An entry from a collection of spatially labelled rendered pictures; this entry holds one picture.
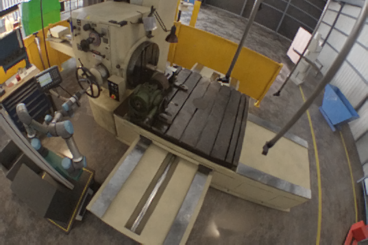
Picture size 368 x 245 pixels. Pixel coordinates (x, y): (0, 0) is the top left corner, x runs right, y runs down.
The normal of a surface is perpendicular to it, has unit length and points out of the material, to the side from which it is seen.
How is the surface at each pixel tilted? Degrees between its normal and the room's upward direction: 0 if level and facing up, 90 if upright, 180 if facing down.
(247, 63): 90
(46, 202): 0
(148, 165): 0
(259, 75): 90
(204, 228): 0
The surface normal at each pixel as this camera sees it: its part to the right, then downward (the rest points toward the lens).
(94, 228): 0.20, -0.68
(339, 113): -0.98, -0.07
